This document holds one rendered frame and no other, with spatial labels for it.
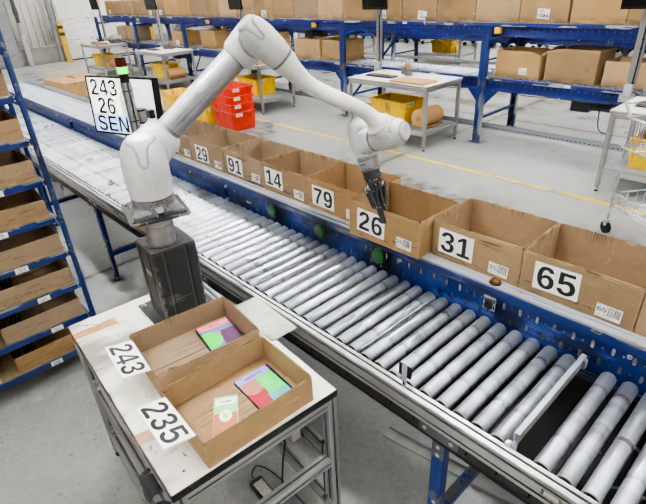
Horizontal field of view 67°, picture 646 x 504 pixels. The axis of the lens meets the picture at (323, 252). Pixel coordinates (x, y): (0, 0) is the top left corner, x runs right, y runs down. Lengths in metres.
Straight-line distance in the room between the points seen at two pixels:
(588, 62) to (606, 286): 4.60
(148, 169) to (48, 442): 1.61
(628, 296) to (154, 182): 1.61
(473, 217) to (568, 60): 4.20
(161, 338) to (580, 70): 5.35
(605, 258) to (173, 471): 1.67
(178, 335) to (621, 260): 1.68
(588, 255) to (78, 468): 2.41
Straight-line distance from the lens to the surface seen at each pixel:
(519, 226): 2.23
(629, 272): 2.13
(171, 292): 2.01
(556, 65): 6.40
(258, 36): 1.85
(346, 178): 2.77
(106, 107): 2.98
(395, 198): 2.44
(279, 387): 1.67
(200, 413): 1.67
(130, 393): 1.83
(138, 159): 1.83
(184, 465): 1.56
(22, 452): 2.95
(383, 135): 1.92
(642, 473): 1.65
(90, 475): 2.69
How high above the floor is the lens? 1.93
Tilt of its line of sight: 29 degrees down
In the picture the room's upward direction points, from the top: 3 degrees counter-clockwise
